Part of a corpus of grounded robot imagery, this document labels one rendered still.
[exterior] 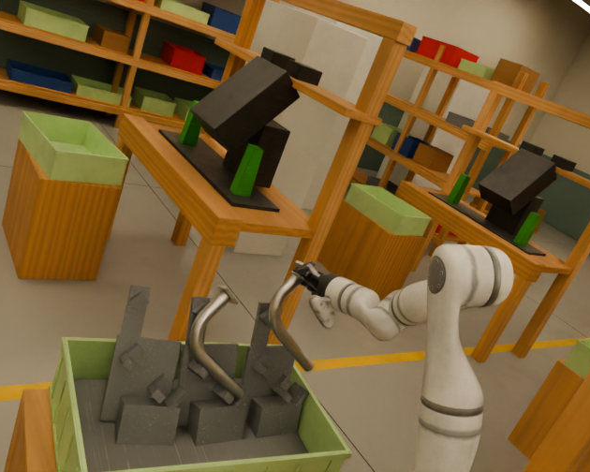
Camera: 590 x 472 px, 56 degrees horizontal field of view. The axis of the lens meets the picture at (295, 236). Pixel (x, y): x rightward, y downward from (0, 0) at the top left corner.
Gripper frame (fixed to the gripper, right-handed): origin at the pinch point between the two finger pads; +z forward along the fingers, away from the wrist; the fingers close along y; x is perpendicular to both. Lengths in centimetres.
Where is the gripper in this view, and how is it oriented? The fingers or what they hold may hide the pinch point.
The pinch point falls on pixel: (302, 276)
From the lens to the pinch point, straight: 135.9
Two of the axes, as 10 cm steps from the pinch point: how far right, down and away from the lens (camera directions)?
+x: -7.0, 6.2, -3.5
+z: -5.6, -1.9, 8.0
